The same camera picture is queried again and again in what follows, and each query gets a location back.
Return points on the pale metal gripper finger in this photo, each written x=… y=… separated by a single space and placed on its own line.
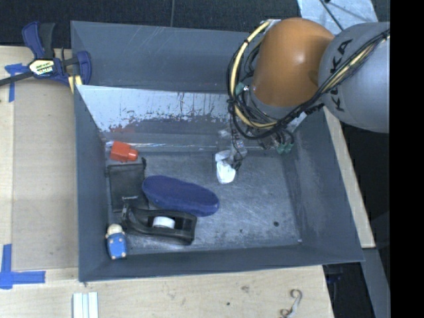
x=237 y=165
x=240 y=148

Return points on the white object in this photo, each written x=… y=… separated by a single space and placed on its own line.
x=225 y=174

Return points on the grey metal bin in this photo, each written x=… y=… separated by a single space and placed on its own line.
x=251 y=204

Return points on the black tape dispenser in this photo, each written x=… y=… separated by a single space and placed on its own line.
x=179 y=230

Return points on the black flat pouch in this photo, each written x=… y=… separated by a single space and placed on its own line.
x=126 y=184

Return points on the red plastic block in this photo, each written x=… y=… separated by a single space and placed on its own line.
x=121 y=151

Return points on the blue toy figure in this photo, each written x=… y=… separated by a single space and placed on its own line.
x=116 y=245

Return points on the metal hook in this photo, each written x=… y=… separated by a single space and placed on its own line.
x=295 y=301

